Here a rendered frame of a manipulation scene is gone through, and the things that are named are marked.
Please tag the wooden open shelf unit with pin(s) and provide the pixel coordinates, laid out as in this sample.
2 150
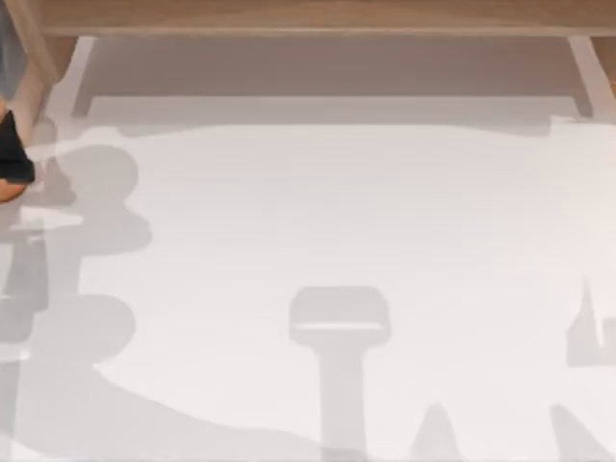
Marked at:
308 17

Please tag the orange round object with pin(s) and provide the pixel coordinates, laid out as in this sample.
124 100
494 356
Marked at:
8 191

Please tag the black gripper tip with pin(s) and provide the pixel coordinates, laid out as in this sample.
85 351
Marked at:
13 159

